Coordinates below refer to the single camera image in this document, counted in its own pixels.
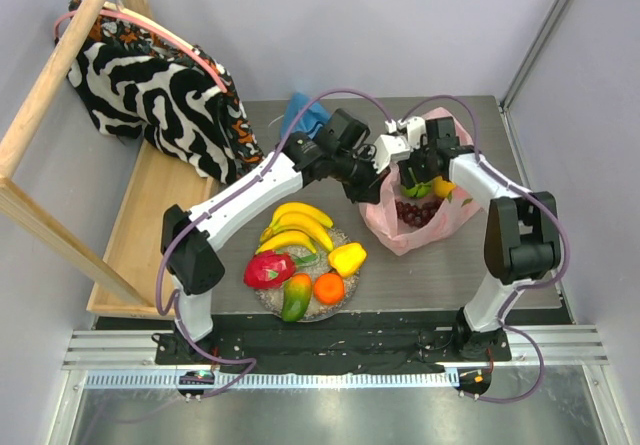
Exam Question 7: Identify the wooden rack frame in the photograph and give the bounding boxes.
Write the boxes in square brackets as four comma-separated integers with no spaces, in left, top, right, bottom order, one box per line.
[1,0,216,318]

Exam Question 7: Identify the yellow fake lemon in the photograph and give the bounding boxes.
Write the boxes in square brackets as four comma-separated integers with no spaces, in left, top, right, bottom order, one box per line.
[432,176,456,199]

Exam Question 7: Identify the pink plastic bag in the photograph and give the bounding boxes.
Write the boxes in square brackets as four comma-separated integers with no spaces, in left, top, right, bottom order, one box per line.
[358,107,486,257]

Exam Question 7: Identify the single yellow fake banana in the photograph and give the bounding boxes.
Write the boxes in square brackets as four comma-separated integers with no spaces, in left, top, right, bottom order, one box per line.
[255,230,317,254]

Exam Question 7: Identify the green orange fake mango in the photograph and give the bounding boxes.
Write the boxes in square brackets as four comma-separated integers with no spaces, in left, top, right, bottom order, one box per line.
[281,273,312,322]

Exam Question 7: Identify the blue bucket hat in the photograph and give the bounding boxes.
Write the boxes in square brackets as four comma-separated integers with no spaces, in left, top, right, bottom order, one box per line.
[278,91,334,139]

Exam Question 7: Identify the black white orange patterned cloth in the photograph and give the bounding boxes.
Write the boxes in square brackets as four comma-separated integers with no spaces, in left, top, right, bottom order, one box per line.
[67,2,264,184]

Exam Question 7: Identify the fake red grapes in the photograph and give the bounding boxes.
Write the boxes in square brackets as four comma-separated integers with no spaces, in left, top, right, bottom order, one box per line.
[395,200,442,228]

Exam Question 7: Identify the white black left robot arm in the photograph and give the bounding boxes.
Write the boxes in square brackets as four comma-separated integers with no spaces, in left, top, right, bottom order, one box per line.
[161,109,391,364]

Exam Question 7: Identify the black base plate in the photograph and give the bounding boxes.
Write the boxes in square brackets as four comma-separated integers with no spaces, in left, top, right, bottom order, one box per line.
[154,309,514,374]

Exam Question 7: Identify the yellow fake banana bunch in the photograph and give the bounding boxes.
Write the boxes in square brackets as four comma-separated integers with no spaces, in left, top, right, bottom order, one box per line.
[260,202,334,251]

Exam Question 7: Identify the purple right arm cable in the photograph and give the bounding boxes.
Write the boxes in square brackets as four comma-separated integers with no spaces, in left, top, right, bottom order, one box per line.
[399,94,572,405]

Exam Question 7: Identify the aluminium rail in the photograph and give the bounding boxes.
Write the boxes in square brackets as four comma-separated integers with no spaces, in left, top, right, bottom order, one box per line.
[63,325,608,393]

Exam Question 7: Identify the orange fake fruit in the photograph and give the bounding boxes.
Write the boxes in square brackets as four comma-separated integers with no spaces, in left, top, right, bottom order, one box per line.
[313,272,345,305]

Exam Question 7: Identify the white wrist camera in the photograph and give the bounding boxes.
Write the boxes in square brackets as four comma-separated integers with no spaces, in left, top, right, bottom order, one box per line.
[385,116,427,148]
[373,134,412,174]

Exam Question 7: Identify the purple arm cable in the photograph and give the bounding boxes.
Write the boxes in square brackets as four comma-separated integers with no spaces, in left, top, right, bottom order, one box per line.
[399,94,572,405]
[154,89,396,399]

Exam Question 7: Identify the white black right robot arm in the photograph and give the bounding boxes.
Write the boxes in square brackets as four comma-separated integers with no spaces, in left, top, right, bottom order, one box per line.
[398,116,562,360]

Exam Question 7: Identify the yellow fake bell pepper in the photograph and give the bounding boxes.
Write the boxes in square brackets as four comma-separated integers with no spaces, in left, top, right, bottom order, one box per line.
[328,242,367,278]

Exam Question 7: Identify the aluminium corner post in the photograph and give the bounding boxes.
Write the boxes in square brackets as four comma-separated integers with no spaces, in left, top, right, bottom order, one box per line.
[500,0,574,112]

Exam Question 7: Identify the pink hanger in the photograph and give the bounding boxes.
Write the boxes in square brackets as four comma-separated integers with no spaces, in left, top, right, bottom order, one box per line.
[53,7,229,91]

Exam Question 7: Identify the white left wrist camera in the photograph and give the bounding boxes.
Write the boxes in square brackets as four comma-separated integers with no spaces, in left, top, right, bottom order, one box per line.
[373,134,412,174]

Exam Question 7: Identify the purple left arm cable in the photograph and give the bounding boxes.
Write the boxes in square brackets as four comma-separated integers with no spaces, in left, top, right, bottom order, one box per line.
[154,89,396,399]

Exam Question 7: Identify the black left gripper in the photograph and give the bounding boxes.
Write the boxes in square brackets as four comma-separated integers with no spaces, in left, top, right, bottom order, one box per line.
[329,145,390,204]

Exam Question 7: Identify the speckled round plate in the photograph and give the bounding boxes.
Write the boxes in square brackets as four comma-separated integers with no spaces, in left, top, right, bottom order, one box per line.
[250,228,365,323]

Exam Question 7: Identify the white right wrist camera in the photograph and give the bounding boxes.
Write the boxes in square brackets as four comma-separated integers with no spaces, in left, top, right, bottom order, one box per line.
[385,116,427,148]

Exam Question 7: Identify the red fake dragon fruit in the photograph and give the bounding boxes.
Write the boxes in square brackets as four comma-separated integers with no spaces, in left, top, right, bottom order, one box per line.
[243,250,319,290]

